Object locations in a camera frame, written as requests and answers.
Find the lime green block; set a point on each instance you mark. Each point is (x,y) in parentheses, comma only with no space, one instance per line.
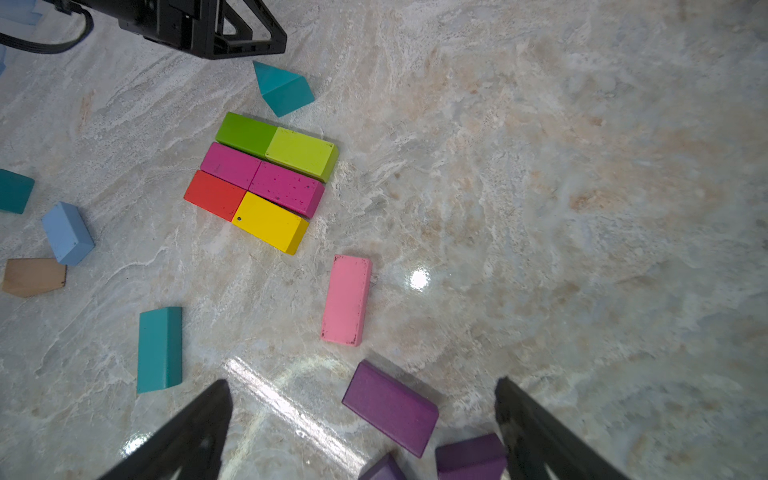
(305,154)

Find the yellow block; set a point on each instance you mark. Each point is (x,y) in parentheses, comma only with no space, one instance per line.
(270,223)

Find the teal triangle block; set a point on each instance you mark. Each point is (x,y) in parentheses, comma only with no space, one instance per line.
(282,90)

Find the magenta block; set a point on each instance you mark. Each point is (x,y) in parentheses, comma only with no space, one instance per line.
(291,190)
(230,165)

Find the purple block lower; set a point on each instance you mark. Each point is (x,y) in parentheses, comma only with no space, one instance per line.
(482,457)

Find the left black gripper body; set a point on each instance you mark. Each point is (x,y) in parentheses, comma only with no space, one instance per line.
(185,25)

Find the purple block upper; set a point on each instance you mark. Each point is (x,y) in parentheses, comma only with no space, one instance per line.
(397,411)

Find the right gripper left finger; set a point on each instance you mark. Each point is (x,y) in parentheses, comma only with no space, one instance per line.
(189,446)

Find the light pink upright block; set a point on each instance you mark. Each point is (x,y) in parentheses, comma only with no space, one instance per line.
(345,308)

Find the purple triangle block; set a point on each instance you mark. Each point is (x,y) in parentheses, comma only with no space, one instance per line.
(385,468)

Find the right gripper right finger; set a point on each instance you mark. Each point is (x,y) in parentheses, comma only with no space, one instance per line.
(538,445)

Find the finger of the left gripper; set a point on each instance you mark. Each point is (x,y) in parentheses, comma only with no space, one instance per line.
(234,36)

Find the tan wooden block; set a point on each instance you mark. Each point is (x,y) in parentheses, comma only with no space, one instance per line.
(28,277)

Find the light blue block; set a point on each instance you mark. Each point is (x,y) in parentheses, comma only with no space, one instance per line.
(67,234)

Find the red block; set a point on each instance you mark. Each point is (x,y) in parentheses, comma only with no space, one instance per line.
(214,195)

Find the teal rectangular block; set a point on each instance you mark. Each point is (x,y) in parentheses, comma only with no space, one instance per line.
(160,360)

